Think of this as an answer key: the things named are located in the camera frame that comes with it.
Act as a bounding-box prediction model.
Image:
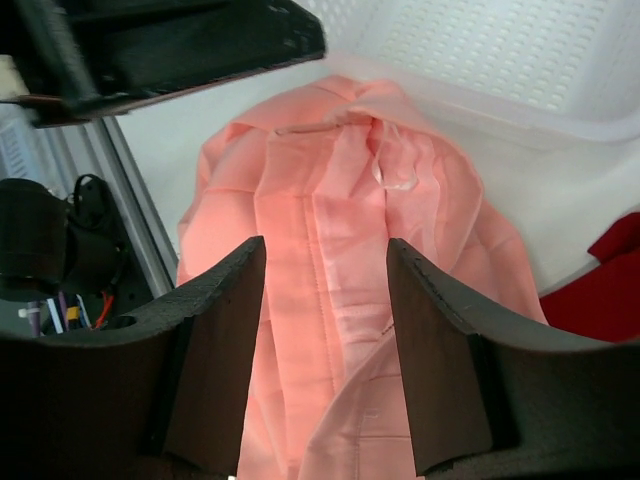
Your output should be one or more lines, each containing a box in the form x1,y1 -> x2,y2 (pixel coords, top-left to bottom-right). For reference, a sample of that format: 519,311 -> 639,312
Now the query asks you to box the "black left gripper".
1,0 -> 326,127

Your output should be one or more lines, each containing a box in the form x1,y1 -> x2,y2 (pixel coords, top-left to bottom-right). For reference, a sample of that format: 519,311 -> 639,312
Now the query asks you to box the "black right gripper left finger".
1,236 -> 265,479

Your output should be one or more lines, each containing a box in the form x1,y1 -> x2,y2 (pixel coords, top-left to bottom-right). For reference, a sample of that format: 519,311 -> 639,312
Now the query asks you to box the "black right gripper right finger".
387,238 -> 639,479

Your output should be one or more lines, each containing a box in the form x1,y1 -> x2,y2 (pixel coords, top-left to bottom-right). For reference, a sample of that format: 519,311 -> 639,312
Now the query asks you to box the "pink pleated skirt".
177,76 -> 544,479

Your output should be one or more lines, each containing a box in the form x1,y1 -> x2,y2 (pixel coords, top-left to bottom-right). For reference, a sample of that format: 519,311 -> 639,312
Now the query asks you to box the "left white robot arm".
1,1 -> 326,301

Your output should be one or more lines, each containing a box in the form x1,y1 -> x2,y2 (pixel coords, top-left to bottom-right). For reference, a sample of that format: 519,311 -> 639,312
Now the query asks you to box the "red skirt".
540,212 -> 639,342

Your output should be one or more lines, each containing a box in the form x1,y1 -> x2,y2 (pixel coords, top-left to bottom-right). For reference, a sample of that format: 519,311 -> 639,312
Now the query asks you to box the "white perforated plastic basket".
305,1 -> 639,148

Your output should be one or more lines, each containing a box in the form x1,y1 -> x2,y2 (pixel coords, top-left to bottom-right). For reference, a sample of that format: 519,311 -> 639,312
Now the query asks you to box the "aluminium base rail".
1,105 -> 177,297

